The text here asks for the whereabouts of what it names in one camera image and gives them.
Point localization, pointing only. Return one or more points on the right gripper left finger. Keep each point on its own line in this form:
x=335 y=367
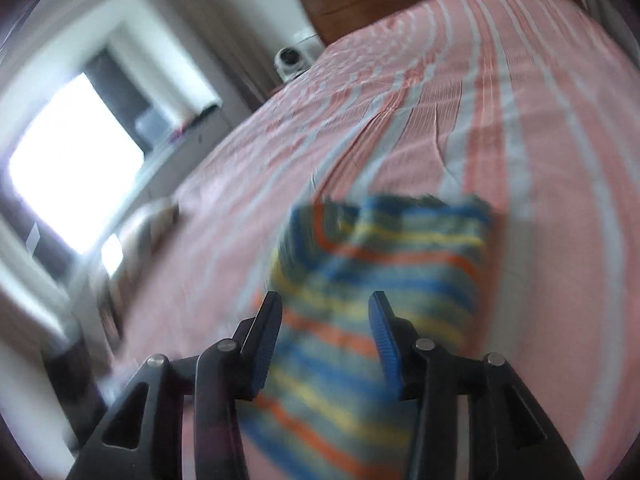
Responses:
x=140 y=435

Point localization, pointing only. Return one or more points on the multicolour striped knit sweater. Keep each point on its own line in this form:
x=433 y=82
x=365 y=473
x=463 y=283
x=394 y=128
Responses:
x=375 y=309

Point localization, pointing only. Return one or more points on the chevron patterned pillow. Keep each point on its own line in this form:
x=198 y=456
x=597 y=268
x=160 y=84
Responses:
x=136 y=240

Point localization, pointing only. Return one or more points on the white window-side desk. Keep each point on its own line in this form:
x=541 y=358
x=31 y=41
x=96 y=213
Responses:
x=181 y=153

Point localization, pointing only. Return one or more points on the pink striped bed sheet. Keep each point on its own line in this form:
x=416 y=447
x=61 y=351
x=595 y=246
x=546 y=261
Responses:
x=477 y=161

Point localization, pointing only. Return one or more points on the beige window curtain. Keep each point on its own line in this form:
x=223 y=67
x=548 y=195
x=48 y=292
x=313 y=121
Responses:
x=233 y=45

